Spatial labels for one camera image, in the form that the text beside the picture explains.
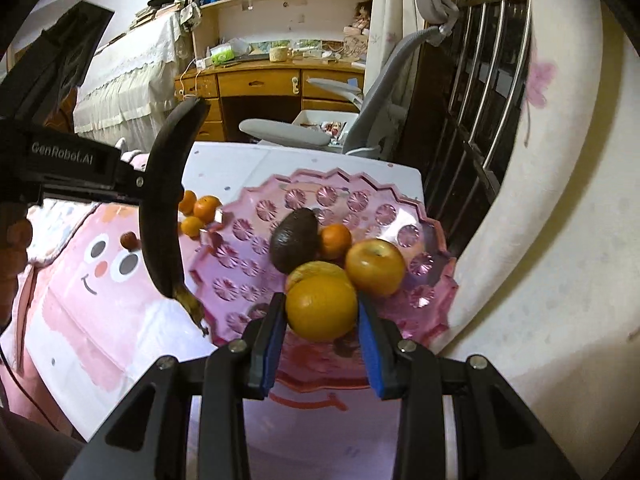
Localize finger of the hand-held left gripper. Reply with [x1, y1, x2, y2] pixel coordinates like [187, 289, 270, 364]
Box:
[117, 159, 150, 202]

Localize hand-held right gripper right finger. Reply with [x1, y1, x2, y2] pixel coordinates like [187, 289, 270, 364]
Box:
[356, 292, 583, 480]

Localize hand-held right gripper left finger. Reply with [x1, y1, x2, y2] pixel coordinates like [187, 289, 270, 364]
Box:
[62, 292, 287, 480]

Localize dark overripe banana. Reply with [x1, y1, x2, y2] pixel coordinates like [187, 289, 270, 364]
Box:
[139, 97, 212, 337]

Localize large tangerine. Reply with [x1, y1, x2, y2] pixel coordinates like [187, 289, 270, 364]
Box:
[285, 274, 360, 343]

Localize red orange apple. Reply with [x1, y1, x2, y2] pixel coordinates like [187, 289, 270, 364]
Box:
[345, 239, 407, 297]

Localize yellow apple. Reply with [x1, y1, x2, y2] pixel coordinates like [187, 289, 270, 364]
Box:
[285, 261, 351, 291]

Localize pink plastic fruit bowl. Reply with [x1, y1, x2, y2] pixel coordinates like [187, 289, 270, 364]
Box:
[187, 167, 460, 393]

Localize dark avocado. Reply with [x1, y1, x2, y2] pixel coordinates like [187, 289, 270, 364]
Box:
[270, 208, 321, 275]

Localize person's left hand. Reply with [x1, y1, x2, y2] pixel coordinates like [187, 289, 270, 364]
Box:
[0, 219, 35, 331]

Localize floral quilt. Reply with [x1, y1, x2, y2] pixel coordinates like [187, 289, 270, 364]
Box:
[22, 202, 101, 266]

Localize white lace cover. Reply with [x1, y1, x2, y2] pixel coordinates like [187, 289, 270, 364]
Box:
[74, 10, 193, 138]

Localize cartoon printed tablecloth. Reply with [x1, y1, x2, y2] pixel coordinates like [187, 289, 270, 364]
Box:
[0, 142, 458, 480]

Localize stack of books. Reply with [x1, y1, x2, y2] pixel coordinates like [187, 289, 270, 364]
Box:
[132, 0, 183, 28]

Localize white storage box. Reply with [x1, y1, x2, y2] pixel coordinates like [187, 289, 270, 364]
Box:
[290, 110, 358, 148]

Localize white floral curtain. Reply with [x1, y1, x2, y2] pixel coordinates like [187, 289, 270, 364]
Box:
[427, 0, 640, 480]
[367, 0, 431, 78]

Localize wooden bookshelf hutch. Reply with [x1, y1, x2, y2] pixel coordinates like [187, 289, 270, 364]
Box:
[189, 0, 378, 61]

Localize grey office chair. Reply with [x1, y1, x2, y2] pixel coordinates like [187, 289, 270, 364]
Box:
[239, 0, 461, 156]

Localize doll figure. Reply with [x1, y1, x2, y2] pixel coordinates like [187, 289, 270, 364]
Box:
[345, 2, 373, 36]

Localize metal window grille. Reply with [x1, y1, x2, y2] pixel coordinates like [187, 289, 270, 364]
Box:
[395, 0, 533, 241]

